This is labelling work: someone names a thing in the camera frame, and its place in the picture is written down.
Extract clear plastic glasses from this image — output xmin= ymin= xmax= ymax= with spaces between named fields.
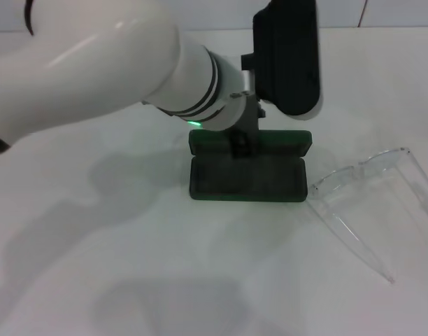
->
xmin=308 ymin=146 xmax=428 ymax=285

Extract black curved cable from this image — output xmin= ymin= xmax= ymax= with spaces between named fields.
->
xmin=22 ymin=0 xmax=36 ymax=37

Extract green glasses case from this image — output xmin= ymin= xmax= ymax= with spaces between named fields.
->
xmin=187 ymin=128 xmax=313 ymax=203

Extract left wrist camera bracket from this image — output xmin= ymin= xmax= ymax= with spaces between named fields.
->
xmin=241 ymin=52 xmax=257 ymax=95

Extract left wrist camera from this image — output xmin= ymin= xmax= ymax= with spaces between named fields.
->
xmin=252 ymin=0 xmax=324 ymax=123

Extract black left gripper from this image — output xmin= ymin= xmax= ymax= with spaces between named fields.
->
xmin=231 ymin=92 xmax=267 ymax=159

